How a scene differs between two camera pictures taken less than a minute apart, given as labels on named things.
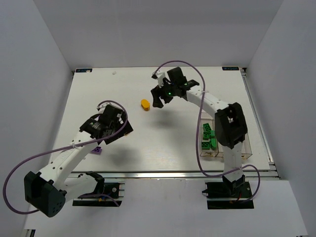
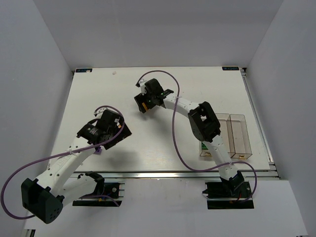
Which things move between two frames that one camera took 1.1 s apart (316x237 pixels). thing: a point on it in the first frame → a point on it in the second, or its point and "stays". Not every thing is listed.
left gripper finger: [115, 138] → [112, 143]
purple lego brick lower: [97, 150] stays
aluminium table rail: [179, 175] stays
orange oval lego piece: [145, 104] stays
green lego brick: [205, 145] stays
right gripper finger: [157, 101] → [140, 100]
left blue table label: [84, 70] stays
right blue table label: [230, 68] stays
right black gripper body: [161, 94] → [141, 103]
